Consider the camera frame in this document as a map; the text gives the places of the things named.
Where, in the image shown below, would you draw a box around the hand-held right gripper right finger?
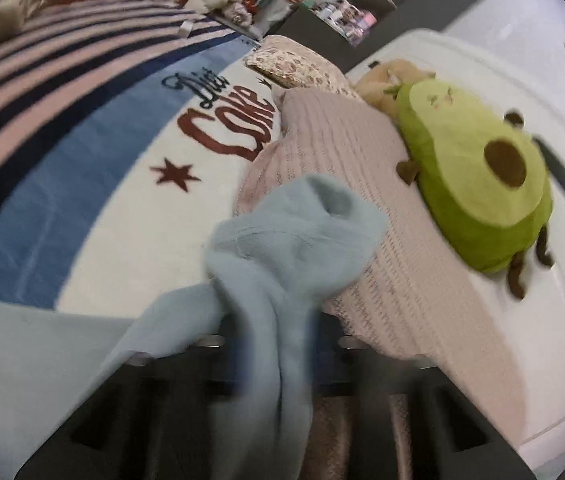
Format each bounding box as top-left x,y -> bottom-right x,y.
312,309 -> 536,480

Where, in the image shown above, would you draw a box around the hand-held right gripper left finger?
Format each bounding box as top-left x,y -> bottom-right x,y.
15,317 -> 237,480

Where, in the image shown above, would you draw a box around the light blue pants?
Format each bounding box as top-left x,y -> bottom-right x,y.
0,172 -> 390,480

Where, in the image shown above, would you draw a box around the pink knitted blanket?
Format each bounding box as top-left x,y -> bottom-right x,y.
234,87 -> 529,450

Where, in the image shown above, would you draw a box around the green avocado plush toy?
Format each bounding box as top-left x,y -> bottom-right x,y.
393,79 -> 556,300

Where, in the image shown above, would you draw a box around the striped printed blanket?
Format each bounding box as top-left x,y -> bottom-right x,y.
0,0 -> 285,313

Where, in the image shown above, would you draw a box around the beige plush toy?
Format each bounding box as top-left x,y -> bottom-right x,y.
355,59 -> 438,122

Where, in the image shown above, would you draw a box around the floral pillow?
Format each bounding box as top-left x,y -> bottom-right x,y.
244,35 -> 363,102

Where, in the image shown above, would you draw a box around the photo wall poster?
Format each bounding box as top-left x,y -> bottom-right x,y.
311,0 -> 379,47

